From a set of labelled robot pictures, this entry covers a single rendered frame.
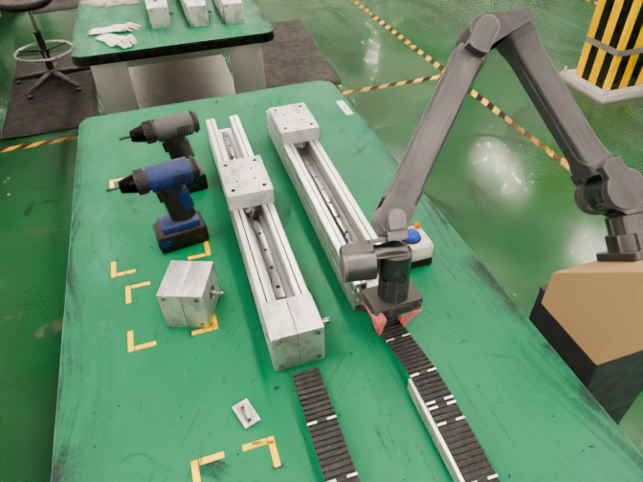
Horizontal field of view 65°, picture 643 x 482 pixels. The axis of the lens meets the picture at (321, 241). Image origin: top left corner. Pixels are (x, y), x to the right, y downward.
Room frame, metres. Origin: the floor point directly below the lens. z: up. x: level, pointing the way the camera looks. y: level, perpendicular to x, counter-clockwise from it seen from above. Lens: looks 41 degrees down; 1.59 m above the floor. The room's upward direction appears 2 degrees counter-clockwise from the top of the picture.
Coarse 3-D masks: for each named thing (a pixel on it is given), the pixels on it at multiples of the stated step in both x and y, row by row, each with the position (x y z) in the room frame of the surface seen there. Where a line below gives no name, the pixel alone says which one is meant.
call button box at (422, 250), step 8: (424, 232) 0.88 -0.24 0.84; (400, 240) 0.85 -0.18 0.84; (424, 240) 0.85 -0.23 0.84; (416, 248) 0.83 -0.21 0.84; (424, 248) 0.83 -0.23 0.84; (432, 248) 0.83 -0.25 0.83; (416, 256) 0.82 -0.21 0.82; (424, 256) 0.83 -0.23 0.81; (416, 264) 0.82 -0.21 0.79; (424, 264) 0.83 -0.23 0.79
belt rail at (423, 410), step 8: (416, 392) 0.49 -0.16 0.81; (416, 400) 0.48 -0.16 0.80; (424, 408) 0.45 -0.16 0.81; (424, 416) 0.45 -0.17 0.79; (432, 424) 0.43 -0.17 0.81; (432, 432) 0.42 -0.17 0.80; (432, 440) 0.41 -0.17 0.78; (440, 440) 0.40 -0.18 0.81; (440, 448) 0.40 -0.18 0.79; (448, 456) 0.37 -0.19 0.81; (448, 464) 0.37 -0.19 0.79; (456, 472) 0.35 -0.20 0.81; (456, 480) 0.34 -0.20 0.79
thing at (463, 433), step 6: (468, 426) 0.42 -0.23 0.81; (450, 432) 0.41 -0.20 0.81; (456, 432) 0.41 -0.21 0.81; (462, 432) 0.41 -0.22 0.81; (468, 432) 0.41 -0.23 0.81; (444, 438) 0.40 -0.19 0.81; (450, 438) 0.40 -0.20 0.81; (456, 438) 0.40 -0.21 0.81; (462, 438) 0.40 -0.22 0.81; (468, 438) 0.40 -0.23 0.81; (450, 444) 0.39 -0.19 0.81
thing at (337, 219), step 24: (288, 144) 1.25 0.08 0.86; (312, 144) 1.24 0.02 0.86; (288, 168) 1.21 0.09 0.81; (312, 168) 1.16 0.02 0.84; (312, 192) 1.01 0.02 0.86; (336, 192) 1.03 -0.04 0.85; (312, 216) 0.99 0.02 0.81; (336, 216) 0.95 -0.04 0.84; (360, 216) 0.91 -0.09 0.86; (336, 240) 0.83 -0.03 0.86; (360, 240) 0.87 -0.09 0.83; (336, 264) 0.81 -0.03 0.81; (360, 288) 0.70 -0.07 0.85
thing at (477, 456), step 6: (474, 450) 0.38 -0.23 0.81; (480, 450) 0.38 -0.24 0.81; (456, 456) 0.37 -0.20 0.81; (462, 456) 0.37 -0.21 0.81; (468, 456) 0.37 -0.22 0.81; (474, 456) 0.37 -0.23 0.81; (480, 456) 0.37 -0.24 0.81; (486, 456) 0.37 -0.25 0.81; (456, 462) 0.36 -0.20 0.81; (462, 462) 0.36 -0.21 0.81; (468, 462) 0.36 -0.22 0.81; (474, 462) 0.36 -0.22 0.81; (480, 462) 0.36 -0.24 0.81; (462, 468) 0.35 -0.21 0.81
